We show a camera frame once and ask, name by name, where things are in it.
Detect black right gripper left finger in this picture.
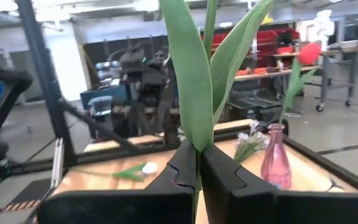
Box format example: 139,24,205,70
37,139,198,224

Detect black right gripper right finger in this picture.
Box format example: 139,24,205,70
200,142,358,224

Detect white artificial tulip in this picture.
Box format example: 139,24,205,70
112,161,158,183

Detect white veined artificial flower bunch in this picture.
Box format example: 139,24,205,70
233,119,272,164

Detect red artificial tulip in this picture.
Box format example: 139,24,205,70
278,42,322,125

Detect pink glass vase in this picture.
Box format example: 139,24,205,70
260,123,293,190

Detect white aluminium bar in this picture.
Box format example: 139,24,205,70
50,138,65,189

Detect black mat hazard stripes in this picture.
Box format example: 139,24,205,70
1,179,43,214

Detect clear plastic storage box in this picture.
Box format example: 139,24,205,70
88,95,114,116

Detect blue cart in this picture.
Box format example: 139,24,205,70
79,83,130,110

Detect wood-topped workbench on casters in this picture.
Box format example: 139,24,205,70
315,45,358,113

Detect wooden shelf board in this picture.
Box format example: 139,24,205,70
234,65,321,82

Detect red storage bin rack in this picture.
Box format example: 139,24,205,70
202,27,301,78

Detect white humanoid robot figure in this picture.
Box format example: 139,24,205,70
309,9,336,52

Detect black table frame rail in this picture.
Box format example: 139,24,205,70
11,119,358,194

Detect black diagonal frame brace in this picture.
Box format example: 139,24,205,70
57,98,141,154

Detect black frame post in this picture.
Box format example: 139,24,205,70
14,0,78,169

